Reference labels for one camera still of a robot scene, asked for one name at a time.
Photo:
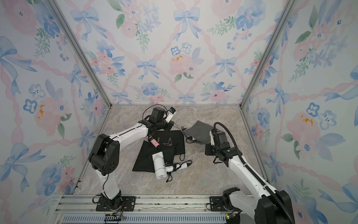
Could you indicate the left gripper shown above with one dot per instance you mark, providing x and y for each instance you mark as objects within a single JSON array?
[{"x": 170, "y": 125}]

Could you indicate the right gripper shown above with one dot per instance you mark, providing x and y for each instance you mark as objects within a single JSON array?
[{"x": 210, "y": 149}]

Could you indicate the grey drawstring pouch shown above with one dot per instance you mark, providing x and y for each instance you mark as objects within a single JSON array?
[{"x": 198, "y": 133}]

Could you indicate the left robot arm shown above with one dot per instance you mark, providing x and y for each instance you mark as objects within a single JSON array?
[{"x": 104, "y": 157}]

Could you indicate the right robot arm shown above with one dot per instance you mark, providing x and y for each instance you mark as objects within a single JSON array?
[{"x": 266, "y": 205}]

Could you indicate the pink hair dryer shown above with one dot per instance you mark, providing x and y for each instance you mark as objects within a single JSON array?
[{"x": 153, "y": 142}]

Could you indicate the white hair dryer lower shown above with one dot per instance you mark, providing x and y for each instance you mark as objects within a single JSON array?
[{"x": 162, "y": 171}]

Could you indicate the black pouch with gold logo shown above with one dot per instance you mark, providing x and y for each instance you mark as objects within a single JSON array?
[{"x": 172, "y": 144}]

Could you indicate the plain black pouch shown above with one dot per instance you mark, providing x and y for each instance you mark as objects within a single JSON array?
[{"x": 144, "y": 161}]

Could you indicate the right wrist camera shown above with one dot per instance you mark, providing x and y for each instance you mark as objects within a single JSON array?
[{"x": 212, "y": 142}]

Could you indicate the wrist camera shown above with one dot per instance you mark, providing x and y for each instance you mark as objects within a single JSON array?
[
  {"x": 170, "y": 113},
  {"x": 212, "y": 142}
]

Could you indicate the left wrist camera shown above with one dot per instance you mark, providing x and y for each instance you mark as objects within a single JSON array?
[{"x": 170, "y": 113}]

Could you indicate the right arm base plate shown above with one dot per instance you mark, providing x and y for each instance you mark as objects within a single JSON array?
[{"x": 217, "y": 203}]

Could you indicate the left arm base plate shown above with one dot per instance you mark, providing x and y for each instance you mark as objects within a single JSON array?
[{"x": 119, "y": 203}]

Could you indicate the aluminium front rail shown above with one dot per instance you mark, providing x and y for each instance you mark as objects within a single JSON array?
[{"x": 148, "y": 209}]

